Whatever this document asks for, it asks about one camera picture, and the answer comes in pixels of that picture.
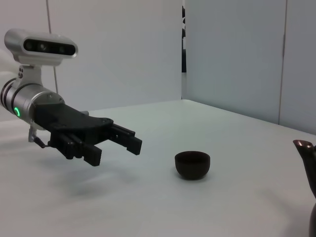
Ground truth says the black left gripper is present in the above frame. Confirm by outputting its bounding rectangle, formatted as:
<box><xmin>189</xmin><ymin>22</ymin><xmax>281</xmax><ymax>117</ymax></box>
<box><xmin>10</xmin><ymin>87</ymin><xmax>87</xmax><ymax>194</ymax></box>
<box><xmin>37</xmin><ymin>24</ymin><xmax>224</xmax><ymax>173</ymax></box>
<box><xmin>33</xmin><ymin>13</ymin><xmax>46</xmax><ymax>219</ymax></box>
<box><xmin>31</xmin><ymin>103</ymin><xmax>143</xmax><ymax>167</ymax></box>

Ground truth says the dark brown round teacup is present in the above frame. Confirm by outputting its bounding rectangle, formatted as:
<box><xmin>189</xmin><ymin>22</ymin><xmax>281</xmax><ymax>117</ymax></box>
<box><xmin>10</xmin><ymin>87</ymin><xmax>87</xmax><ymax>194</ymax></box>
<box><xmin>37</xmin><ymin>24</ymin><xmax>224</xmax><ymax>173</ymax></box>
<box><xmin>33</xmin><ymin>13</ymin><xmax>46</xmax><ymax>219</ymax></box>
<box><xmin>174</xmin><ymin>150</ymin><xmax>212</xmax><ymax>180</ymax></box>

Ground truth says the black round teapot with handle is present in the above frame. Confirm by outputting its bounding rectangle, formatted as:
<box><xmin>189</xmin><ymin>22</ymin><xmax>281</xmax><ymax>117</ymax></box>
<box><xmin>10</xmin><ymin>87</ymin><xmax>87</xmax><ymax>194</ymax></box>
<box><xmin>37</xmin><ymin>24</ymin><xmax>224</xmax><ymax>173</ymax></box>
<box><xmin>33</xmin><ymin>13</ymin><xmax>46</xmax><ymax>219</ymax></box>
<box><xmin>292</xmin><ymin>139</ymin><xmax>316</xmax><ymax>237</ymax></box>

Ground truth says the thin black left gripper cable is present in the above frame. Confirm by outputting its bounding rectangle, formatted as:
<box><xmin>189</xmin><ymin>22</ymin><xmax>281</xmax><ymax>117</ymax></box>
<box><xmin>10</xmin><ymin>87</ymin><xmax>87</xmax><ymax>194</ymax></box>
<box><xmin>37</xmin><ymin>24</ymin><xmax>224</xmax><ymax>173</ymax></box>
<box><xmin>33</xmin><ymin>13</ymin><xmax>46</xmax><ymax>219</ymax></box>
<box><xmin>33</xmin><ymin>135</ymin><xmax>52</xmax><ymax>149</ymax></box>

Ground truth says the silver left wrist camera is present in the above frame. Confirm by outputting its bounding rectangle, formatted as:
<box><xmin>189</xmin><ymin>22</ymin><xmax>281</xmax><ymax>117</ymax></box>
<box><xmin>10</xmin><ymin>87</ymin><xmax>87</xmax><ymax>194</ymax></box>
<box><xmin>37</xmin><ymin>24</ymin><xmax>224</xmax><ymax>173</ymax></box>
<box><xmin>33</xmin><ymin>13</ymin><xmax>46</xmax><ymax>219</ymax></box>
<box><xmin>4</xmin><ymin>28</ymin><xmax>79</xmax><ymax>67</ymax></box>

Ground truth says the silver left cable post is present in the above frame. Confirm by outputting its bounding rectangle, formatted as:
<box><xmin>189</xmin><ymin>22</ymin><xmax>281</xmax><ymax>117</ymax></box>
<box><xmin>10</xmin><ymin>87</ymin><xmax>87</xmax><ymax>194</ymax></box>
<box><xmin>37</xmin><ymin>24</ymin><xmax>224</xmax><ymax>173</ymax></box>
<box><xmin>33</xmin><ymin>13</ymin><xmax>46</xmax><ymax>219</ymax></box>
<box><xmin>27</xmin><ymin>126</ymin><xmax>38</xmax><ymax>143</ymax></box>

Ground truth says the silver left camera mount bracket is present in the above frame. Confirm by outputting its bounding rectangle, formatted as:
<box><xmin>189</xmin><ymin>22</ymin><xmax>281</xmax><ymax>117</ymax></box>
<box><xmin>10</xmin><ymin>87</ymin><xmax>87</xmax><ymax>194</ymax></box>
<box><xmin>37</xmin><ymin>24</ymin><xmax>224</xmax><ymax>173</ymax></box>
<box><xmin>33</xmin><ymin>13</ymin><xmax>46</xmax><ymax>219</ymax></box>
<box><xmin>15</xmin><ymin>64</ymin><xmax>44</xmax><ymax>86</ymax></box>

